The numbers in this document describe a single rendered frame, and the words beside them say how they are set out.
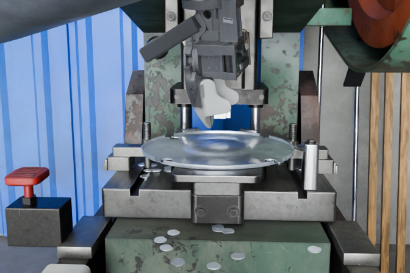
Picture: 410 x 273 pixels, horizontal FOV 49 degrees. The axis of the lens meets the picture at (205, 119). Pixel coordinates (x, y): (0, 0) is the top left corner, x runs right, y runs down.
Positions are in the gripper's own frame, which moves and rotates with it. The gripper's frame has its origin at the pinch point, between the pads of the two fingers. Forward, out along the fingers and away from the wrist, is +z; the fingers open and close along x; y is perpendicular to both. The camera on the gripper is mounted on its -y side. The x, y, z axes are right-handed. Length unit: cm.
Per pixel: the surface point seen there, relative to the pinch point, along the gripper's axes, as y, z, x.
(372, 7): 22, -7, 51
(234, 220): 3.1, 21.5, 1.7
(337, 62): 3, 40, 144
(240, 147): 2.4, 10.1, 9.3
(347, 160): 10, 85, 133
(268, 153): 8.1, 10.3, 8.6
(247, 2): 0.8, -14.2, 22.5
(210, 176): 3.1, 6.2, -6.9
